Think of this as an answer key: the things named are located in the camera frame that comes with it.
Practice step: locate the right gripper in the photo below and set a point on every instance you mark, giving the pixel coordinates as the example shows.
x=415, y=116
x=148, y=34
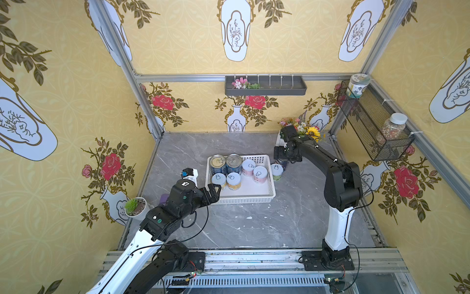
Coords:
x=281, y=153

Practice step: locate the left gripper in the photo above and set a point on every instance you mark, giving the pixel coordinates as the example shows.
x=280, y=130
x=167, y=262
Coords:
x=205, y=195

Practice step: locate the dark tomato tin can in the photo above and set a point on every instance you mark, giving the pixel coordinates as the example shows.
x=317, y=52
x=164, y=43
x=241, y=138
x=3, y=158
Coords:
x=283, y=163

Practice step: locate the green label white-lid can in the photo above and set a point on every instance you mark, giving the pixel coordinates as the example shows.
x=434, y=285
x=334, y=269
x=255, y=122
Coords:
x=277, y=171

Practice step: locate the yellow label white-lid can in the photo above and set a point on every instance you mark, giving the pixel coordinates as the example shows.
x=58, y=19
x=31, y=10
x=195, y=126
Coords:
x=219, y=179

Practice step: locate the pink label white-lid can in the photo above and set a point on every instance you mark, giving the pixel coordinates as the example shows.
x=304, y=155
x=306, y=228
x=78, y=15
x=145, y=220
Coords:
x=260, y=174

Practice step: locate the blue tin can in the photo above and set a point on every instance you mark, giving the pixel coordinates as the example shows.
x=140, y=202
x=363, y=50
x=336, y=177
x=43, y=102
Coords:
x=234, y=164
x=217, y=164

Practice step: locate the orange label white-lid can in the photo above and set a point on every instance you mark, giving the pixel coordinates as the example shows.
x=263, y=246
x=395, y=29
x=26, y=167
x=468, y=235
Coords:
x=233, y=181

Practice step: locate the white perforated plastic basket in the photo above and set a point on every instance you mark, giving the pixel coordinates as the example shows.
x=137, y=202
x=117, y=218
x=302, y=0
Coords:
x=250, y=191

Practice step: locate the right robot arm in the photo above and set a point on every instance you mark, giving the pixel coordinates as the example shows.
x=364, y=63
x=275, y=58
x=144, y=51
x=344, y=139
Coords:
x=342, y=191

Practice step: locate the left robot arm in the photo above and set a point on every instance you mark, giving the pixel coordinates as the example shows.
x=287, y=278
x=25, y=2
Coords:
x=151, y=255

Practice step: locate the purple spatula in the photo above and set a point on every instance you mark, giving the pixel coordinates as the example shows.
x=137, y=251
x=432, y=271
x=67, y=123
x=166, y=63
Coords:
x=164, y=199

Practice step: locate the flower box white fence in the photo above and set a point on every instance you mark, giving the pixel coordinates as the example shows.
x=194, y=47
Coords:
x=304, y=130

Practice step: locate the small potted green plant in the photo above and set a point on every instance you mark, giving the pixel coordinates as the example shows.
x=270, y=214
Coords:
x=137, y=208

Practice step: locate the pink flowers on shelf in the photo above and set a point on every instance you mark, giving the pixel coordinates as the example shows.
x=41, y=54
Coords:
x=243, y=83

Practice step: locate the glass jar green label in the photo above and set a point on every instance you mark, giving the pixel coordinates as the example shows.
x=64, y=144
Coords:
x=357, y=85

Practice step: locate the plastic jar white lid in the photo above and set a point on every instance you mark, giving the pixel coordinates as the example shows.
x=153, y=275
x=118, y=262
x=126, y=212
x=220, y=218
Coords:
x=394, y=126

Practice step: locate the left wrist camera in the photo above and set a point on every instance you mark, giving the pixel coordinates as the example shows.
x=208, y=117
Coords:
x=190, y=174

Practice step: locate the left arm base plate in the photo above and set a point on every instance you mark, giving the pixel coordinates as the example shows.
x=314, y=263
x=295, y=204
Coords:
x=196, y=261

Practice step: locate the grey wall shelf tray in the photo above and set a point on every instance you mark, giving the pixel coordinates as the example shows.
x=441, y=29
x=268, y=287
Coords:
x=271, y=85

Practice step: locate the black wire wall basket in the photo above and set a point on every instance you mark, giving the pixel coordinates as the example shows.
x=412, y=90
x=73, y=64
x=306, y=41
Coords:
x=367, y=116

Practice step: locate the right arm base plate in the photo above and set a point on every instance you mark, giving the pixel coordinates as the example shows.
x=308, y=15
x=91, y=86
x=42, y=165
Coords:
x=323, y=261

